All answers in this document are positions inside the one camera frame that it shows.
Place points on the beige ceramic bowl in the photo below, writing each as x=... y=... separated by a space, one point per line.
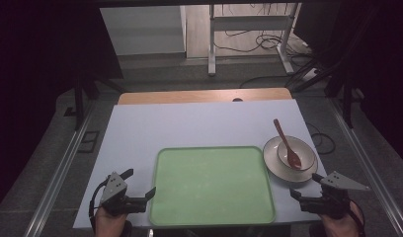
x=305 y=153

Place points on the person's left hand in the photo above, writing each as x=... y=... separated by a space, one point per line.
x=109 y=225

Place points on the green plastic tray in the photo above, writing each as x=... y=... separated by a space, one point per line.
x=212 y=187

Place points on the white table cover board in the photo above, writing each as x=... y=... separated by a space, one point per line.
x=189 y=125

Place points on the beige round plate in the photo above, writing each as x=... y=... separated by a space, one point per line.
x=275 y=164

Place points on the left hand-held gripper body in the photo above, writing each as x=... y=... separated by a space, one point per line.
x=114 y=189

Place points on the black floor socket box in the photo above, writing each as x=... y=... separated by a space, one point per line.
x=88 y=142

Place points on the white metal desk frame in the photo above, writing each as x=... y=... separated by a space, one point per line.
x=249 y=23

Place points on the white power strip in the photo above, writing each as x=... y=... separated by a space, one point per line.
x=310 y=74

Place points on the wooden table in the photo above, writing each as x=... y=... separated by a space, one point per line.
x=189 y=96

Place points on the person's right hand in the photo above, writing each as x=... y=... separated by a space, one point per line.
x=338 y=227

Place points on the aluminium floor rail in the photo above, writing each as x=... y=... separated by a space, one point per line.
x=370 y=174
x=58 y=177

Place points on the black metal stand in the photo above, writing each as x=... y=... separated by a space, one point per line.
x=79 y=98
x=347 y=102

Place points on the white cabinet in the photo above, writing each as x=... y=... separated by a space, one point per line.
x=143 y=29

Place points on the red-brown wooden spoon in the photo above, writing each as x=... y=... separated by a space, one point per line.
x=288 y=149

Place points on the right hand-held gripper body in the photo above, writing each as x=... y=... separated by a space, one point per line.
x=336 y=194

